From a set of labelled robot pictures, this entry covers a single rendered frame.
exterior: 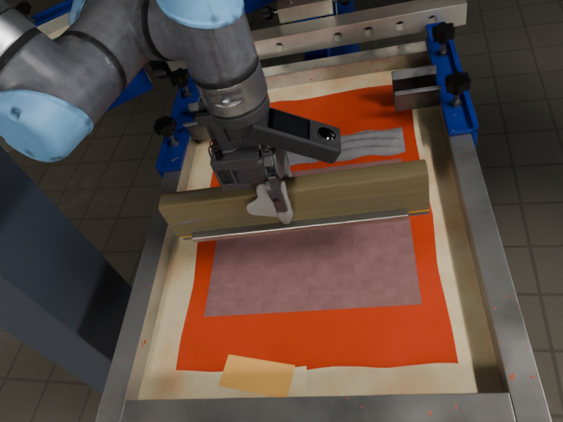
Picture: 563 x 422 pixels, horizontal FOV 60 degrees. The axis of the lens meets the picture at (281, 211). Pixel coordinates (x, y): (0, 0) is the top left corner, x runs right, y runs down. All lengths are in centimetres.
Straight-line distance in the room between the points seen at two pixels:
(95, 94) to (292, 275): 45
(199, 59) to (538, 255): 165
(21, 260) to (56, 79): 56
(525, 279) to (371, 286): 120
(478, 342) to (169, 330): 46
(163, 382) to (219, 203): 28
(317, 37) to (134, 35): 68
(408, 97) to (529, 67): 181
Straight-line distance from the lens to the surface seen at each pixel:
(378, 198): 67
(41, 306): 103
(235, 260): 84
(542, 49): 286
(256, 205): 66
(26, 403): 221
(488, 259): 75
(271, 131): 57
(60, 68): 48
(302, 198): 67
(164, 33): 51
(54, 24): 184
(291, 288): 79
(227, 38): 49
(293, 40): 116
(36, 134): 46
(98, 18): 53
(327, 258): 80
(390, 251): 80
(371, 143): 96
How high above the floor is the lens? 162
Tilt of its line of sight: 49 degrees down
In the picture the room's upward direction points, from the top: 20 degrees counter-clockwise
